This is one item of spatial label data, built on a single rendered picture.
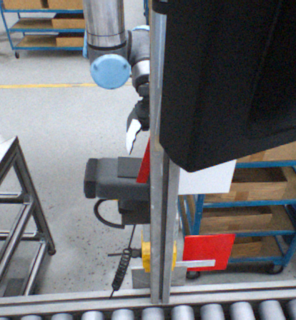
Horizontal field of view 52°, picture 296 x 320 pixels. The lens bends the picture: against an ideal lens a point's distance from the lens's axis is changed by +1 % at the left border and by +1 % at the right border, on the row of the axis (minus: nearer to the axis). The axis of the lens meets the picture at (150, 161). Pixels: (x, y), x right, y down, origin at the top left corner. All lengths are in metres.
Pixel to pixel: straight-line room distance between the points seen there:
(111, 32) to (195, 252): 0.50
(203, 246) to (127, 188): 0.24
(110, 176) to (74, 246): 1.29
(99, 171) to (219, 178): 0.19
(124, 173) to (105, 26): 0.34
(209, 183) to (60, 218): 1.47
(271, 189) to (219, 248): 0.60
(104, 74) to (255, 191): 0.74
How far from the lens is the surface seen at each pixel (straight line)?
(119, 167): 0.49
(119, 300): 0.74
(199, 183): 0.49
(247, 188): 1.18
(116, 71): 0.72
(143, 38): 0.88
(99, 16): 0.69
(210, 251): 0.67
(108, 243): 1.73
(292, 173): 1.42
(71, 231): 1.82
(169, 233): 0.51
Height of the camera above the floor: 1.41
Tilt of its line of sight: 40 degrees down
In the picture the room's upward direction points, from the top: straight up
